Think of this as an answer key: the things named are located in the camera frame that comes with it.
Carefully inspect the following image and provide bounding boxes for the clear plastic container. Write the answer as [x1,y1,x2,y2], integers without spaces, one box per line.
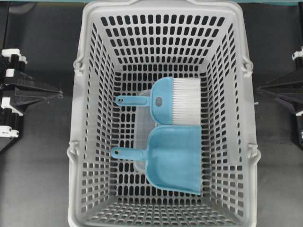
[133,90,158,174]

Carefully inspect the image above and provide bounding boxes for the blue plastic dustpan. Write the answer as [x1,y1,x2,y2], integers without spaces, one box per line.
[110,125,202,195]

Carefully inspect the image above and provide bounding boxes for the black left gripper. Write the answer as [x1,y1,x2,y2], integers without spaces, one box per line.
[0,49,63,138]

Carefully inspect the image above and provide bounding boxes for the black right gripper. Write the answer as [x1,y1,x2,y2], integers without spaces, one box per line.
[257,47,303,143]

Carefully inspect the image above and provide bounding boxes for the blue brush white bristles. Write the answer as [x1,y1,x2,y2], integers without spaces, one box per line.
[116,77,201,126]

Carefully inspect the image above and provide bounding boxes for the grey plastic shopping basket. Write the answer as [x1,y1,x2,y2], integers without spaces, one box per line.
[67,0,261,227]

